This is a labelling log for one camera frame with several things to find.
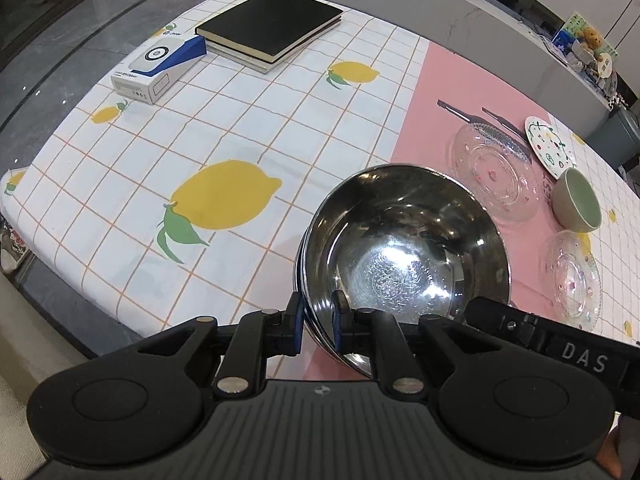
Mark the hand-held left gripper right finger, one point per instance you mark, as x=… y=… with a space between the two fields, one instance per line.
x=337 y=327

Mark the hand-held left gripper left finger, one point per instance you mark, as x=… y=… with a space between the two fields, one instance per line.
x=298 y=320

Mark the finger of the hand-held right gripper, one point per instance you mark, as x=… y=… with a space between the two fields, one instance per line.
x=495 y=315

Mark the stainless steel bowl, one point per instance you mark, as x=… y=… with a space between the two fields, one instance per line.
x=400 y=240

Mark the white floral plate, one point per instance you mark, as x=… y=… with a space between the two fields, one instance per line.
x=547 y=145

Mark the person's right hand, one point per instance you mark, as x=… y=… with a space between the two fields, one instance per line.
x=611 y=455

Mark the small clear glass plate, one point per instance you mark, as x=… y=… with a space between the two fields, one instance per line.
x=572 y=280

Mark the large clear glass plate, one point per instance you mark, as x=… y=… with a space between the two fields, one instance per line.
x=492 y=175

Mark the green ceramic bowl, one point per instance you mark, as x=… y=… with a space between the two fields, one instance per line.
x=580 y=200

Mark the lemon print tablecloth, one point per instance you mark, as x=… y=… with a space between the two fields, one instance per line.
x=225 y=125

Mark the grey trash can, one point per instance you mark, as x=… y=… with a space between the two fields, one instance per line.
x=617 y=132

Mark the pink printed mat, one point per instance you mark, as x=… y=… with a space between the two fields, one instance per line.
x=440 y=85

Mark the white and blue box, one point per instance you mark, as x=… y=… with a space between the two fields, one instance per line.
x=150 y=70

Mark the brown teddy bear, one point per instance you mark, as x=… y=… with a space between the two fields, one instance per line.
x=591 y=37

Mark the patterned cloth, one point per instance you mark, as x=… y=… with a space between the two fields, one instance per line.
x=11 y=245

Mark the black notebook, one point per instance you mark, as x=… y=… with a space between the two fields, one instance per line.
x=270 y=20

